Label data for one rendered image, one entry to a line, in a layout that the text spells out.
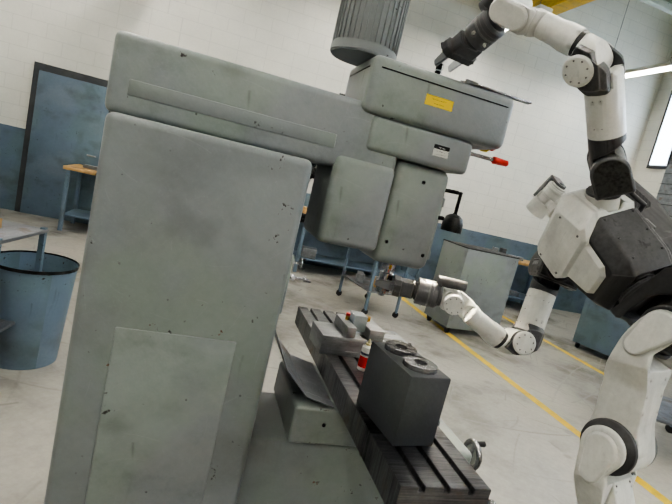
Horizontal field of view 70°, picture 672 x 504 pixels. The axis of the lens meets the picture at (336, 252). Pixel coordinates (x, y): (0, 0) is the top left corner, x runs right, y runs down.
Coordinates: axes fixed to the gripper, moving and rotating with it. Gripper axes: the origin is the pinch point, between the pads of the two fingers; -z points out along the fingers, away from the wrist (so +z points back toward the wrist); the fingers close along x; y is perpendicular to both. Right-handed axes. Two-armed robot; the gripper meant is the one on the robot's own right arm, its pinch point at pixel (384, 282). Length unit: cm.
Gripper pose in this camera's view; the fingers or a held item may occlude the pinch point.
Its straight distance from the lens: 160.7
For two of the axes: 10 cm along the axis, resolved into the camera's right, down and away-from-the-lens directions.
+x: -1.1, 1.2, -9.9
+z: 9.7, 2.3, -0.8
